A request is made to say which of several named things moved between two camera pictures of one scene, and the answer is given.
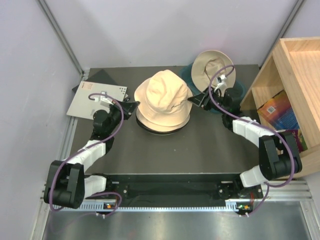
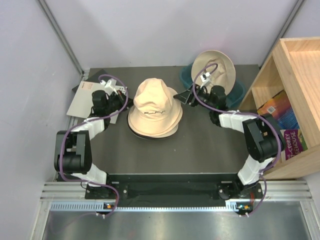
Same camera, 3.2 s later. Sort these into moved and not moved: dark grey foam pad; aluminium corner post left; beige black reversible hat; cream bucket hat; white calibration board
Moved: cream bucket hat; beige black reversible hat
Not moved: dark grey foam pad; aluminium corner post left; white calibration board
